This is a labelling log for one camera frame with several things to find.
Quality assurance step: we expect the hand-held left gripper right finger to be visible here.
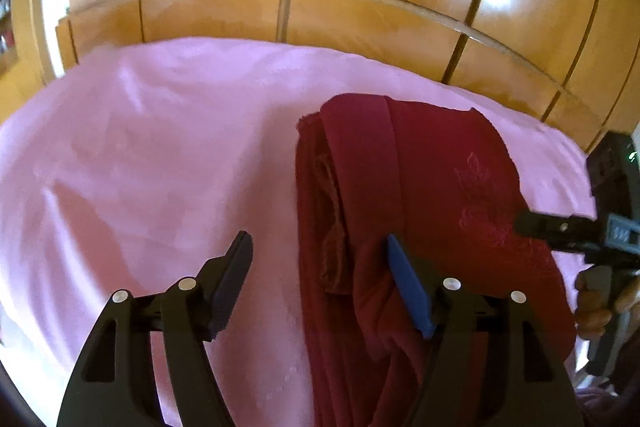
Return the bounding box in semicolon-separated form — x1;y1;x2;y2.
386;234;584;427

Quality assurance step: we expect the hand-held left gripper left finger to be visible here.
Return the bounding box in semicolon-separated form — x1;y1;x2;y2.
56;231;254;427

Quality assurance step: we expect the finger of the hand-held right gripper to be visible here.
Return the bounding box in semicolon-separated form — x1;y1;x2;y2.
515;208;608;254

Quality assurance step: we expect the dark red garment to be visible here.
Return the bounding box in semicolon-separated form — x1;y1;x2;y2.
295;93;578;427

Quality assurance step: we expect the person's right hand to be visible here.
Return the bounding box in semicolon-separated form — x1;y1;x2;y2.
572;271;640;339

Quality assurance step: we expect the pink bed sheet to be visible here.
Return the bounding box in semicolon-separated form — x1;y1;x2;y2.
0;37;608;427

